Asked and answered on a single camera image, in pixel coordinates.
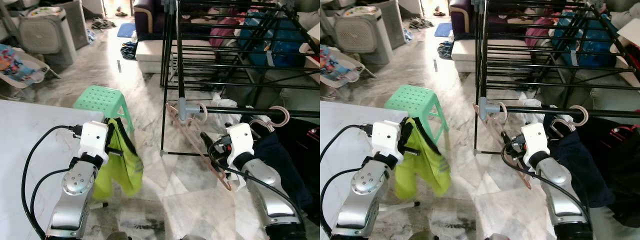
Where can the blue fabric bag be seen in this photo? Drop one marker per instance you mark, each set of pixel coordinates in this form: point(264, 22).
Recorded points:
point(590, 42)
point(280, 42)

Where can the white cushioned bench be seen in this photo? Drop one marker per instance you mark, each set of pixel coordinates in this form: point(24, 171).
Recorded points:
point(465, 52)
point(150, 52)

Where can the grey right robot leg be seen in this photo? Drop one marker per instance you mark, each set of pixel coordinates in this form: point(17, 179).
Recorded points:
point(194, 237)
point(495, 237)

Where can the grey robot leg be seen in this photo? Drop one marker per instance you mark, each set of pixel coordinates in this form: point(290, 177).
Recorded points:
point(424, 235)
point(495, 237)
point(194, 237)
point(119, 236)

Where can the white hanging garment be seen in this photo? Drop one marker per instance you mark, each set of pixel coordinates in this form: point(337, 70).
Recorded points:
point(530, 100)
point(225, 100)

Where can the black metal drying rack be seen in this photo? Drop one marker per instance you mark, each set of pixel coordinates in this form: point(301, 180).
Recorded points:
point(487, 107)
point(187, 107)

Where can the clear plastic bottle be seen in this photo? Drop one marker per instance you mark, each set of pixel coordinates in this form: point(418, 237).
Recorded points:
point(451, 36)
point(133, 36)

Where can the grey left robot leg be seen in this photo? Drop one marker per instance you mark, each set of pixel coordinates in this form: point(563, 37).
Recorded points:
point(119, 236)
point(424, 235)

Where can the blue floor mat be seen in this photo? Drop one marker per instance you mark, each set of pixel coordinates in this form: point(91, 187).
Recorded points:
point(444, 30)
point(126, 30)

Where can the dark clothes heap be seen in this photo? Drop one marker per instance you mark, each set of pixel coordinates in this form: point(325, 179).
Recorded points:
point(128, 51)
point(446, 51)

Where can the white air purifier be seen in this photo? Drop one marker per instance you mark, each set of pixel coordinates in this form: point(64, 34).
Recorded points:
point(45, 37)
point(360, 37)

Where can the grey tower appliance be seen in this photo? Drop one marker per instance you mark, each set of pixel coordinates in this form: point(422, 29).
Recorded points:
point(77, 22)
point(395, 20)

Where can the white storage box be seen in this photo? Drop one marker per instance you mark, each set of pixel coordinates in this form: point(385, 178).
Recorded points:
point(310, 50)
point(627, 45)

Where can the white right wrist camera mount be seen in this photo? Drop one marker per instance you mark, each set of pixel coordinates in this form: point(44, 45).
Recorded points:
point(240, 140)
point(535, 141)

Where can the lime green shirt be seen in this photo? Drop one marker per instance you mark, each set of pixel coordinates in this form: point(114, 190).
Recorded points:
point(425, 170)
point(122, 170)

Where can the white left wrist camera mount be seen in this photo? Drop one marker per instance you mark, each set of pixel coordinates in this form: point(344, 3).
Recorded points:
point(386, 140)
point(93, 140)

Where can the purple armchair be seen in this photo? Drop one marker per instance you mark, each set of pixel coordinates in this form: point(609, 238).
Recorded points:
point(150, 17)
point(462, 17)

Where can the white folding table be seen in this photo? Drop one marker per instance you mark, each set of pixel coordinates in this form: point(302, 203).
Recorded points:
point(345, 150)
point(30, 165)

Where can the pale pink plastic hanger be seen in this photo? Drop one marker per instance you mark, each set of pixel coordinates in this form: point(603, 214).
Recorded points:
point(500, 145)
point(287, 116)
point(586, 116)
point(197, 145)

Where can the maroon garment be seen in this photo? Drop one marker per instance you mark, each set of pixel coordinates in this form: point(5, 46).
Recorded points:
point(227, 30)
point(542, 30)

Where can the green plastic stool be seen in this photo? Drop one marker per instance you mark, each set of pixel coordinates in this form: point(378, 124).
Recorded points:
point(100, 97)
point(415, 97)

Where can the navy hanging garment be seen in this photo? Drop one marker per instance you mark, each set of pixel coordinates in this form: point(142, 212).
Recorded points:
point(575, 160)
point(275, 160)

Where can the colourful baby bouncer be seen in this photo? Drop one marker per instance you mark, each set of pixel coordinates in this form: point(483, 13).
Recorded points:
point(20, 65)
point(340, 65)

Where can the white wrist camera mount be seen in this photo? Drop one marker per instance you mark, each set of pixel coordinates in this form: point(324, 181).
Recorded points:
point(386, 140)
point(240, 140)
point(535, 141)
point(93, 140)

